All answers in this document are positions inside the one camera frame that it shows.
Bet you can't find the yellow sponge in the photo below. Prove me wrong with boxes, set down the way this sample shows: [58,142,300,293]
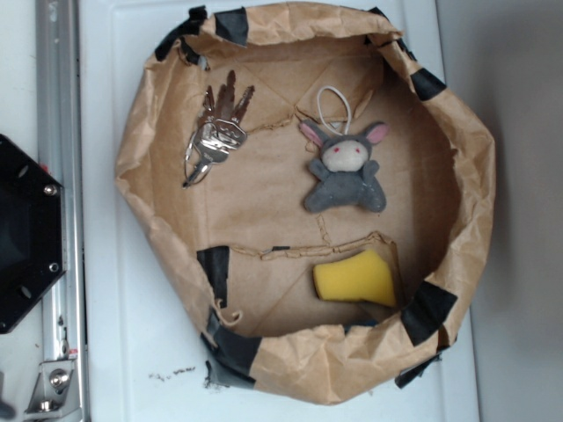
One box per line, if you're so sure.
[313,250,397,308]

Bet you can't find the aluminium extrusion rail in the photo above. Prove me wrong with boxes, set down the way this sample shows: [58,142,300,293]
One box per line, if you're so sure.
[35,1,90,421]

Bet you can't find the metal corner bracket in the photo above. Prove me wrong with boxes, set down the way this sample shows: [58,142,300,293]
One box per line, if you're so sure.
[24,360,80,420]

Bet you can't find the grey plush bunny toy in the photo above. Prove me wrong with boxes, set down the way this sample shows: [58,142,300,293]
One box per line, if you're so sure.
[299,85,390,213]

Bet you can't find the brown paper bin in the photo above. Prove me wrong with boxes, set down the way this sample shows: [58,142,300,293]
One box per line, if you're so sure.
[115,3,495,404]

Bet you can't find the silver key bunch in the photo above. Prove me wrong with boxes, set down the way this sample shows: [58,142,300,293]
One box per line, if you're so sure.
[182,69,255,189]

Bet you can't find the black hexagonal base plate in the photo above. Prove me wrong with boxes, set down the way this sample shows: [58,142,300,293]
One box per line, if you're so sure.
[1,135,64,334]

